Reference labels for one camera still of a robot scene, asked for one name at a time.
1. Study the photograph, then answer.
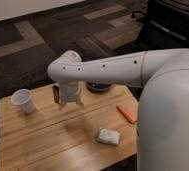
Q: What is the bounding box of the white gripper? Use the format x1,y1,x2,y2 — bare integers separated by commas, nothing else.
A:
58,82,84,111

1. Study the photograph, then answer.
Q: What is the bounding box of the dark blue bowl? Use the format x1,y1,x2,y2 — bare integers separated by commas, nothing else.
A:
86,82,111,92

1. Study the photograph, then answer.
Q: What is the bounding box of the black office chair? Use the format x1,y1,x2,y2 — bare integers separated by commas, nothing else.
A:
136,0,189,50

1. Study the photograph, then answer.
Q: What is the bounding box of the white sponge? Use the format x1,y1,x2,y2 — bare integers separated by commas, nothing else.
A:
96,128,121,145

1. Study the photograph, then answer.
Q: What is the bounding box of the dark brown upright block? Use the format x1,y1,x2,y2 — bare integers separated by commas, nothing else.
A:
53,85,59,104

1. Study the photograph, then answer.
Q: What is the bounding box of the white plastic cup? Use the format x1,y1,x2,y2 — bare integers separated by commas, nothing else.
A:
11,89,35,114

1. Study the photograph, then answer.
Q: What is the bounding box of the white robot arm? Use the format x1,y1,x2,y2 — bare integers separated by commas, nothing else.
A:
47,48,189,171

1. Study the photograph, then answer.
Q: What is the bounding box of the orange carrot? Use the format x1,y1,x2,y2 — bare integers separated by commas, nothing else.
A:
117,106,137,124

